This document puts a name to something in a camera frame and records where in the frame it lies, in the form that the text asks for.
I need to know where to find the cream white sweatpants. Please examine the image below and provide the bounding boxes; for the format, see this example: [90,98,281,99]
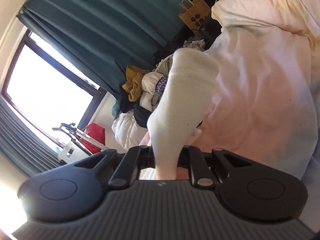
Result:
[147,48,219,180]

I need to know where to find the pile of clothes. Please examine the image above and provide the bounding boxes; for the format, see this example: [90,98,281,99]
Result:
[111,36,216,153]

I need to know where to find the white tripod stand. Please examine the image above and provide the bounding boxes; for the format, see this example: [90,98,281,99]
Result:
[52,123,108,156]

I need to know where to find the pastel duvet cover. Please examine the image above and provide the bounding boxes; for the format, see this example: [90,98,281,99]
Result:
[186,0,319,232]

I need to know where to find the teal left curtain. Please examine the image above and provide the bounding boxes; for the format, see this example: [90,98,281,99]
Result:
[1,99,60,177]

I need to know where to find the teal curtain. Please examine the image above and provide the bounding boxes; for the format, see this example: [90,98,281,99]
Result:
[1,99,60,177]
[16,0,198,100]

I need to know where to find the brown paper bag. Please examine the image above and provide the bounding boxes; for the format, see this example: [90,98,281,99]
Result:
[178,0,211,32]

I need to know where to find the window frame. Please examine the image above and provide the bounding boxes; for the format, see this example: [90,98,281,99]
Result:
[2,30,106,152]

